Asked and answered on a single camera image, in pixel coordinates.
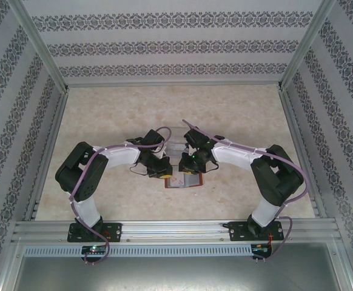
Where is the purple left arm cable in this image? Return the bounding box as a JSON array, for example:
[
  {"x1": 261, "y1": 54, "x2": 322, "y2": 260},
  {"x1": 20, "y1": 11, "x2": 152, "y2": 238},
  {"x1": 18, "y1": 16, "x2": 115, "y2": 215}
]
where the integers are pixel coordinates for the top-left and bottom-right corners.
[{"x1": 69, "y1": 126, "x2": 174, "y2": 264}]

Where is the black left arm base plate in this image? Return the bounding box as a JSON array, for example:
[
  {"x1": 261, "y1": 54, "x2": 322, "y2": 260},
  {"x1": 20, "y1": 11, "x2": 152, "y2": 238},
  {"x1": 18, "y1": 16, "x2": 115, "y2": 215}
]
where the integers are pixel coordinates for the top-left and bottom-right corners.
[{"x1": 68, "y1": 222, "x2": 123, "y2": 243}]

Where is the aluminium mounting rail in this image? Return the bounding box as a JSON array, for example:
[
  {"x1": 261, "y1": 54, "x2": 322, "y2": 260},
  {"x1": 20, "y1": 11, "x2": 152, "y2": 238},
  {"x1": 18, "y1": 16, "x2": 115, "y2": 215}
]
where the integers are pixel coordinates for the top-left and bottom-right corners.
[{"x1": 12, "y1": 219, "x2": 341, "y2": 243}]

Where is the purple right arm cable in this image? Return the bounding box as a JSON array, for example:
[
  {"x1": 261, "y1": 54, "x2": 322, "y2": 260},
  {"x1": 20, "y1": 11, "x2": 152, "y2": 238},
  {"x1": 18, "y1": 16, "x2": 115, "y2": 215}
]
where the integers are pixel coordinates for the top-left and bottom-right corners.
[{"x1": 181, "y1": 119, "x2": 305, "y2": 263}]

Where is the grey metal shelf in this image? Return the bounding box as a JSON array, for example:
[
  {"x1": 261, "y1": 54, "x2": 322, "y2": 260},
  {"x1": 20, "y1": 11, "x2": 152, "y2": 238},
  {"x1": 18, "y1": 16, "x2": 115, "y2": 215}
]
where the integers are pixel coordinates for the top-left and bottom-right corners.
[{"x1": 0, "y1": 239, "x2": 353, "y2": 291}]

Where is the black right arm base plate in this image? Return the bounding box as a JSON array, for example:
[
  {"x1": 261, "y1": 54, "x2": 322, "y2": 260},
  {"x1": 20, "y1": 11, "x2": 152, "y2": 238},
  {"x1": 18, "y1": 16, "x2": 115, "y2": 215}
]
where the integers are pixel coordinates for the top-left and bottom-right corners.
[{"x1": 228, "y1": 220, "x2": 285, "y2": 243}]

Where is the brown leather card holder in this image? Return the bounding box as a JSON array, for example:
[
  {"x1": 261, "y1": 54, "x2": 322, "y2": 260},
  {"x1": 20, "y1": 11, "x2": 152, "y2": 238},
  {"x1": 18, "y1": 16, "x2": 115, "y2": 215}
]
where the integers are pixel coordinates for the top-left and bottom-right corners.
[{"x1": 164, "y1": 174, "x2": 204, "y2": 190}]

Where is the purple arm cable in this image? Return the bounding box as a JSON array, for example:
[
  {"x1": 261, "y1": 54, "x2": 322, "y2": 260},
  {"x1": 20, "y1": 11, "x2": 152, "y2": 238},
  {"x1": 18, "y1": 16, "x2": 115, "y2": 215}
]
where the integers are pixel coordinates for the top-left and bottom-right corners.
[
  {"x1": 69, "y1": 126, "x2": 174, "y2": 264},
  {"x1": 181, "y1": 119, "x2": 305, "y2": 263}
]

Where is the slotted grey cable duct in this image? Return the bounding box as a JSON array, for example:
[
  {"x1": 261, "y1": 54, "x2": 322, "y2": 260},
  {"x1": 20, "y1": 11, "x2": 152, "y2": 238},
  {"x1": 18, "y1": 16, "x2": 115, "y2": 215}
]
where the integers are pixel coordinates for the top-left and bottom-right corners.
[{"x1": 23, "y1": 244, "x2": 254, "y2": 258}]

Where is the small circuit board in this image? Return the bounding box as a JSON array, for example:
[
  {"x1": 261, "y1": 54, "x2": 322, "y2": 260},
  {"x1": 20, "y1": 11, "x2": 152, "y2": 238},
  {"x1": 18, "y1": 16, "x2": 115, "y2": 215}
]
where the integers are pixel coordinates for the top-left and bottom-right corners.
[
  {"x1": 81, "y1": 245, "x2": 108, "y2": 255},
  {"x1": 251, "y1": 243, "x2": 272, "y2": 253}
]

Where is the aluminium frame post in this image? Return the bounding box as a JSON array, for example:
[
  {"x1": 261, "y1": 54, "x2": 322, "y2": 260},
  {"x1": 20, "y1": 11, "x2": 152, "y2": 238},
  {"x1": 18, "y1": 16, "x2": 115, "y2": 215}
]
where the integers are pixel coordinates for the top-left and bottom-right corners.
[
  {"x1": 280, "y1": 0, "x2": 337, "y2": 91},
  {"x1": 8, "y1": 0, "x2": 71, "y2": 92}
]

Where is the aluminium table side rail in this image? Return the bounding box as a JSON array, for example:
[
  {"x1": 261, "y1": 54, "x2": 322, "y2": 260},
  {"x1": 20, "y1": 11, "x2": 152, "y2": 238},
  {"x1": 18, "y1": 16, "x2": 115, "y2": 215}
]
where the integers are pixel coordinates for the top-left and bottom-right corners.
[
  {"x1": 23, "y1": 89, "x2": 71, "y2": 221},
  {"x1": 279, "y1": 89, "x2": 328, "y2": 219}
]

